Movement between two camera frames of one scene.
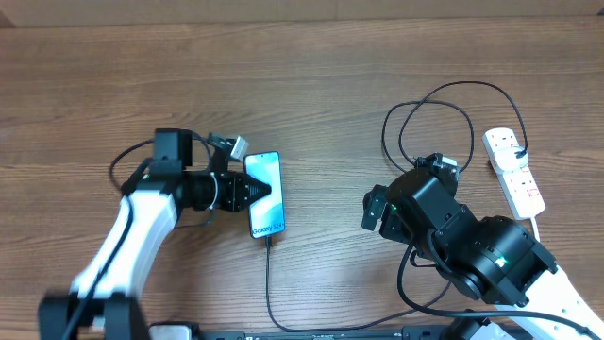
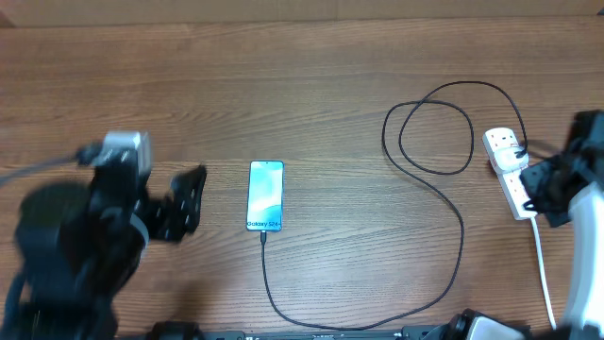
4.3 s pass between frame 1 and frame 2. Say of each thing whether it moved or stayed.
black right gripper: moved
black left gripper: moved
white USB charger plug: stayed
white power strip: stayed
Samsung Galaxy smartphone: moved
